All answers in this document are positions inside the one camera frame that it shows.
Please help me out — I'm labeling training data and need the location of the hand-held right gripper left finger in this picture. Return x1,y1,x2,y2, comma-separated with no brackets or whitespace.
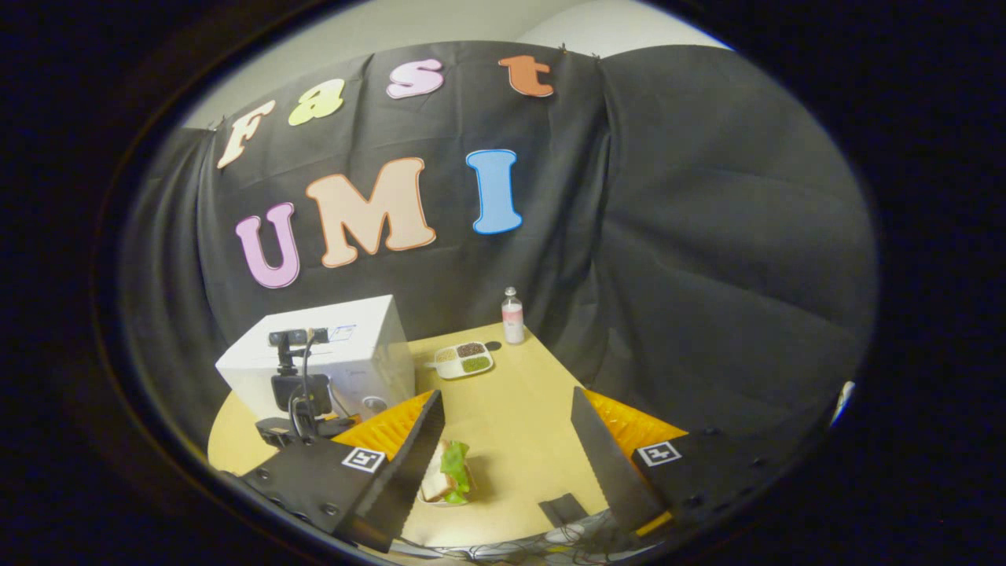
232,389,446,553

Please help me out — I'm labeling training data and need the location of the white divided seed dish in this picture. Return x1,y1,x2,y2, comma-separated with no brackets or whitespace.
424,340,496,381

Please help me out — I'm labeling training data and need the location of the small clear bottle pink label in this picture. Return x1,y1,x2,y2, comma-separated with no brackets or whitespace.
501,287,526,345

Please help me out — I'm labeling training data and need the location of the lettuce sandwich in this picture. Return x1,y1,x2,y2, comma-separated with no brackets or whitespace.
420,439,476,505

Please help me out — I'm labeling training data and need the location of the white microwave oven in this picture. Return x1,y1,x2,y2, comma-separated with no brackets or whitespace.
215,295,416,425

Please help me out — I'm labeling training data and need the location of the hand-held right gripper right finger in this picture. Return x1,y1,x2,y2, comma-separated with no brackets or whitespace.
570,385,787,535

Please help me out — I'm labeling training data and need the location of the white ribbed tray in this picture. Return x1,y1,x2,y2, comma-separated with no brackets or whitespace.
417,486,471,508

